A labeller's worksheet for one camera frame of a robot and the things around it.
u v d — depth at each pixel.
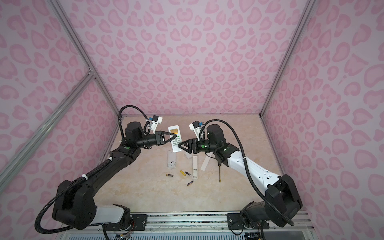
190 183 0.86
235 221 0.74
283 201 0.41
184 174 0.89
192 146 0.65
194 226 0.72
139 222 0.73
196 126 0.69
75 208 0.41
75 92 0.79
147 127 0.69
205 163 0.93
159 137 0.68
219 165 0.92
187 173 0.89
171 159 0.96
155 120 0.71
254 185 0.42
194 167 0.90
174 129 0.74
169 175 0.88
